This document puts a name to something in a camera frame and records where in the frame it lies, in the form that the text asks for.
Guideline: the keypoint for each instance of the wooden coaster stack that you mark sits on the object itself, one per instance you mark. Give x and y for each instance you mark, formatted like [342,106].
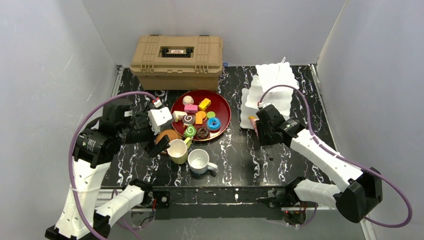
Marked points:
[171,134]

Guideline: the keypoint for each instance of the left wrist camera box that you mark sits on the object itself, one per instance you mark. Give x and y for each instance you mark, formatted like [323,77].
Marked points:
[159,116]

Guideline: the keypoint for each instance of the orange toy cake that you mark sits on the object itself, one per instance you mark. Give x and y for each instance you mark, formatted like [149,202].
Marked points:
[200,117]

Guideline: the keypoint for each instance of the green toy macaron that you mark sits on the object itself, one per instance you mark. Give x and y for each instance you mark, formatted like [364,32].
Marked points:
[210,114]

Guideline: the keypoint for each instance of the pink handled metal tongs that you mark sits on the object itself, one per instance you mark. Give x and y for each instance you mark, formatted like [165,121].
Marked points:
[254,127]

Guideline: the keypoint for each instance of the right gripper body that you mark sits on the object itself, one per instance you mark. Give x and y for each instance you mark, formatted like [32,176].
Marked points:
[260,129]

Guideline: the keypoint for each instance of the white round toy mochi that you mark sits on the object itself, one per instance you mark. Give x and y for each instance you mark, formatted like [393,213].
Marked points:
[187,100]

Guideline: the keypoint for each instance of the white tiered cake stand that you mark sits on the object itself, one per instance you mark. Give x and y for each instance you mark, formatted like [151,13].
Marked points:
[274,84]

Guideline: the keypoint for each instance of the blue toy donut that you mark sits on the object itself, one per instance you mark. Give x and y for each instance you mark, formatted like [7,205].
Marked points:
[213,124]

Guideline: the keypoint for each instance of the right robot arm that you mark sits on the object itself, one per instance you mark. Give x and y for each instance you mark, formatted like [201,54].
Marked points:
[354,192]

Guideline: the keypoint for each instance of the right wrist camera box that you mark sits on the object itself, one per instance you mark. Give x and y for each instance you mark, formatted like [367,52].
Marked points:
[262,106]

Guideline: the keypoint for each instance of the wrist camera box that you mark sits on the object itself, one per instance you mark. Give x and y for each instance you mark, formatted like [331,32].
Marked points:
[262,106]
[159,116]

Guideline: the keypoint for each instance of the pink toy cake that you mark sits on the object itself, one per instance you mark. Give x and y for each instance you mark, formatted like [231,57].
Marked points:
[191,108]

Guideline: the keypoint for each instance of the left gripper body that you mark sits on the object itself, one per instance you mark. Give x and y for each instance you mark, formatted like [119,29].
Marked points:
[151,133]

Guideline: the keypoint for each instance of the yellow toy cake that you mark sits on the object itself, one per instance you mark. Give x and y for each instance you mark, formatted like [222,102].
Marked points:
[204,104]

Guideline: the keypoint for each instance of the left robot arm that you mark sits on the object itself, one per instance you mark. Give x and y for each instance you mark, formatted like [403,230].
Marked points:
[92,151]

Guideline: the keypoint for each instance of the green swirl roll cake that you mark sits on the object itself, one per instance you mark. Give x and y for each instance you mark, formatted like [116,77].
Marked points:
[190,131]

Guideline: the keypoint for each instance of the yellow green mug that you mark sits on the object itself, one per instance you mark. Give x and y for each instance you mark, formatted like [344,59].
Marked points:
[178,150]

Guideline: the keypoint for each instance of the red round tray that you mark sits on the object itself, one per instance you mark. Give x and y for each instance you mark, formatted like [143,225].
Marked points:
[219,105]

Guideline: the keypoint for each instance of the white grey mug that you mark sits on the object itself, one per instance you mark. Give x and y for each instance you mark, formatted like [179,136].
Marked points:
[199,162]

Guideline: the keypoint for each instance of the tan plastic toolbox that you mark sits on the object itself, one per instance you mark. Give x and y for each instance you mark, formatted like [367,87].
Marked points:
[178,62]

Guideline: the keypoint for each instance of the white toy cake slice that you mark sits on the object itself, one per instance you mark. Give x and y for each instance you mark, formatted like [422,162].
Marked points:
[178,115]

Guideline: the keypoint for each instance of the brown swirl roll cake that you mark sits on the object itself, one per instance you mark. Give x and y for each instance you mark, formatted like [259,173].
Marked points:
[188,119]

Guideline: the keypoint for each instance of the chocolate toy donut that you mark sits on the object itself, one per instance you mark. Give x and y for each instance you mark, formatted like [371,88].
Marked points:
[202,133]

